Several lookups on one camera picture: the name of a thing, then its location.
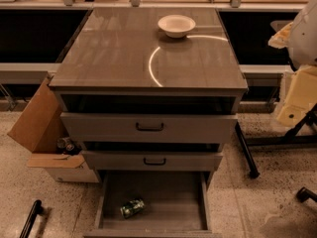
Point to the green soda can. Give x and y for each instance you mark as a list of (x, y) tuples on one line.
[(132, 207)]

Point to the white ceramic bowl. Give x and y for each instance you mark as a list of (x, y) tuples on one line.
[(176, 26)]

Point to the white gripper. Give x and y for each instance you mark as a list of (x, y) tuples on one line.
[(305, 39)]

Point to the middle grey drawer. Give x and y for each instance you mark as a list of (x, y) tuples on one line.
[(153, 161)]

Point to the brown cardboard box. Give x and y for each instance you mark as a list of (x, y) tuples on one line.
[(38, 128)]

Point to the top grey drawer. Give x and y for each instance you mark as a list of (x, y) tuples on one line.
[(146, 128)]

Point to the black stand frame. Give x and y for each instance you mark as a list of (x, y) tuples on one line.
[(290, 138)]

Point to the black caster foot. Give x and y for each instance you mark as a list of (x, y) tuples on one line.
[(304, 194)]

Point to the bottom open grey drawer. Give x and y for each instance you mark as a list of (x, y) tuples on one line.
[(176, 206)]

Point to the black bar on floor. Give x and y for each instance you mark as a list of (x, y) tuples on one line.
[(36, 210)]

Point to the grey drawer cabinet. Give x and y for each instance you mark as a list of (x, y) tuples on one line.
[(123, 63)]

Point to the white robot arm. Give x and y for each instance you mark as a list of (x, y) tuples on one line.
[(300, 39)]

